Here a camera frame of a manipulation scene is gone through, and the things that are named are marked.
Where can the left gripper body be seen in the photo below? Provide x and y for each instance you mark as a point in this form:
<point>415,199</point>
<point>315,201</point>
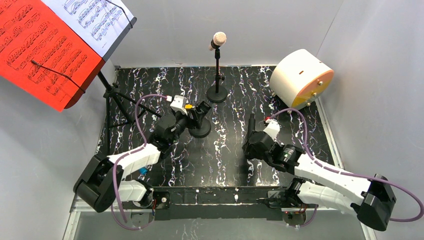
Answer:
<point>194,113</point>

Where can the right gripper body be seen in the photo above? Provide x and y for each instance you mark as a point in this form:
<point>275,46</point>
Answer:
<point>251,140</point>

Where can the tall black mic stand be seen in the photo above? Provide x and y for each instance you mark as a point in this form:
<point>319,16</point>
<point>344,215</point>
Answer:
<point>217,94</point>

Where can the pink-headed microphone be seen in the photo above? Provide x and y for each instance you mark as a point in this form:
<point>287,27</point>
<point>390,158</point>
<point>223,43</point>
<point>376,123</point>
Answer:
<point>219,39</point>

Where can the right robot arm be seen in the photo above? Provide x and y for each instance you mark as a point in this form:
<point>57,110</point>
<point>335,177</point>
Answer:
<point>371,200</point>

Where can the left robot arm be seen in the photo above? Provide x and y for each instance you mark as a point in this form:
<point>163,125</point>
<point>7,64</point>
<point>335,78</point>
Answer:
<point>103,181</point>

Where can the blue small block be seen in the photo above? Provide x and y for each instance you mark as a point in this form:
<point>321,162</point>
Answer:
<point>143,171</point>

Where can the white round drum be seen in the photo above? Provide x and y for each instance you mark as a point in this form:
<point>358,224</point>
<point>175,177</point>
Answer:
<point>300,78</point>

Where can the black music stand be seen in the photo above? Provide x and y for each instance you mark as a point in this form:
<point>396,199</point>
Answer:
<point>112,95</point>

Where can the white sheet music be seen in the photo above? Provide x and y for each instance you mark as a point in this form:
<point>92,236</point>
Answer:
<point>101,24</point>

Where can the red sheet music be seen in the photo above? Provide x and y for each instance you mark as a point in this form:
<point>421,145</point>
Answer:
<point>43,56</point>

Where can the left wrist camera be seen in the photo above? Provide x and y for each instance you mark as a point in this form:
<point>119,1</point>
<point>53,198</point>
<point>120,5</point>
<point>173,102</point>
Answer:
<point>178,103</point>

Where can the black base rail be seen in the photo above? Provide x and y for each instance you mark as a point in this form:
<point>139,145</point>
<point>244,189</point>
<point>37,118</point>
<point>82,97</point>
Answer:
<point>243,202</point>

